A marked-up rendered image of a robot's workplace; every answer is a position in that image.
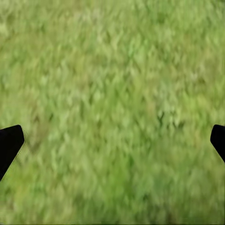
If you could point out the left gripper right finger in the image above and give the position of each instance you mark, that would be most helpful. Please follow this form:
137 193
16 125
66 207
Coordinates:
218 139

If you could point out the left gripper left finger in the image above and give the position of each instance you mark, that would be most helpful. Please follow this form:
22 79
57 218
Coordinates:
11 140

